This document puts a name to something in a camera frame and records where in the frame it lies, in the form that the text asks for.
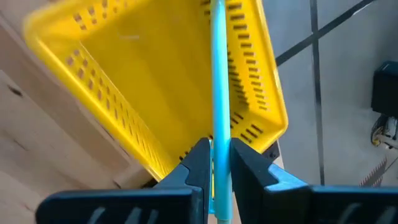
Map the black table edge frame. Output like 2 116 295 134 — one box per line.
262 140 280 163

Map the yellow plastic basket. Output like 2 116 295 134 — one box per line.
23 0 289 183

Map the teal pen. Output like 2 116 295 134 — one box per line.
210 0 233 224

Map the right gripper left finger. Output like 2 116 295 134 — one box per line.
35 138 212 224

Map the black equipment box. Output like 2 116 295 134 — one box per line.
371 60 398 118

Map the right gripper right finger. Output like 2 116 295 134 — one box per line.
231 138 398 224

